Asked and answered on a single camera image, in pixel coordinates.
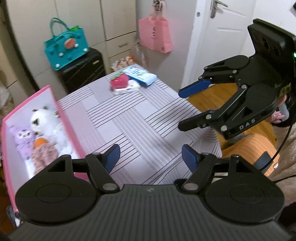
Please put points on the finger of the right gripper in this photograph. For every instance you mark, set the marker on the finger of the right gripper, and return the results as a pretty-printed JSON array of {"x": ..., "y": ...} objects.
[
  {"x": 212, "y": 78},
  {"x": 216, "y": 118}
]

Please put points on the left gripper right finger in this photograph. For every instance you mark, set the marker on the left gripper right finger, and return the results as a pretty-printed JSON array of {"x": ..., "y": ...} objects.
[{"x": 201, "y": 166}]

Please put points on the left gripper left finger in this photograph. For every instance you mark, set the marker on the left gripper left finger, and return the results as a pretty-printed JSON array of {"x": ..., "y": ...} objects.
[{"x": 100, "y": 166}]

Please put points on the pink floral scrunchie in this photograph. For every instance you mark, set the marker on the pink floral scrunchie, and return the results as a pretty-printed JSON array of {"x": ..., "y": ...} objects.
[{"x": 44, "y": 155}]

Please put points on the orange ball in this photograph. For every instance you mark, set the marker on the orange ball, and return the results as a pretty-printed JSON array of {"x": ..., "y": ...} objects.
[{"x": 40, "y": 141}]

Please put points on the white panda plush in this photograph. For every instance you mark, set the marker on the white panda plush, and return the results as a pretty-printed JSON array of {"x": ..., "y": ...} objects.
[{"x": 46, "y": 123}]

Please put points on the blue tissue pack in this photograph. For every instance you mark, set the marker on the blue tissue pack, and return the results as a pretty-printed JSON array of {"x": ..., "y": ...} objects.
[{"x": 140, "y": 75}]

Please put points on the purple Kuromi plush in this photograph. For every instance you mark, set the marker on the purple Kuromi plush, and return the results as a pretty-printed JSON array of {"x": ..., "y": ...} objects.
[{"x": 24, "y": 140}]

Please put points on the white wet wipes pack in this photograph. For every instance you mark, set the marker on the white wet wipes pack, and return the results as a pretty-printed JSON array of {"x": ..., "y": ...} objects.
[{"x": 133, "y": 86}]

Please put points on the red strawberry plush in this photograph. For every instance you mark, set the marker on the red strawberry plush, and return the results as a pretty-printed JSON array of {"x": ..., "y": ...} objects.
[{"x": 120, "y": 80}]

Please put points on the person's right hand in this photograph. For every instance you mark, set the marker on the person's right hand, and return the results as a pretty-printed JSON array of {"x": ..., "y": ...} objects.
[{"x": 277, "y": 116}]

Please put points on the white door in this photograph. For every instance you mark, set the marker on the white door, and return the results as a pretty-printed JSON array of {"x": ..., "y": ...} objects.
[{"x": 219, "y": 32}]

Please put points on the orange stool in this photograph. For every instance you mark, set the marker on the orange stool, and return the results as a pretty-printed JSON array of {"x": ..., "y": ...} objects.
[{"x": 257, "y": 150}]

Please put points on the striped tablecloth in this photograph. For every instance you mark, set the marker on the striped tablecloth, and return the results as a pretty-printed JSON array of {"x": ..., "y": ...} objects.
[{"x": 145, "y": 126}]

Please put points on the pink storage box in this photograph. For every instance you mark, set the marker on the pink storage box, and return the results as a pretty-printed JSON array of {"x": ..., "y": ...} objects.
[{"x": 17, "y": 171}]

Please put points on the pink paper bag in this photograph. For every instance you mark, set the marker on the pink paper bag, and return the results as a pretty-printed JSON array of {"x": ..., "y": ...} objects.
[{"x": 154, "y": 33}]

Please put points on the black suitcase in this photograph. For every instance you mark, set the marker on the black suitcase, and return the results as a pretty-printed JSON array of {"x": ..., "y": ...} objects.
[{"x": 82, "y": 71}]

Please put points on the colourful gift bag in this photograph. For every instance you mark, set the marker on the colourful gift bag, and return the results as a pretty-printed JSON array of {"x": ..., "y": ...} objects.
[{"x": 122, "y": 63}]

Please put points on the teal felt tote bag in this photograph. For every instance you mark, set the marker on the teal felt tote bag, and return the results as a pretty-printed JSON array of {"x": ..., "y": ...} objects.
[{"x": 66, "y": 47}]

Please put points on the beige wardrobe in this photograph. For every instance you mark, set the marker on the beige wardrobe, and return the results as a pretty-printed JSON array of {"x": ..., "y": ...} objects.
[{"x": 109, "y": 27}]

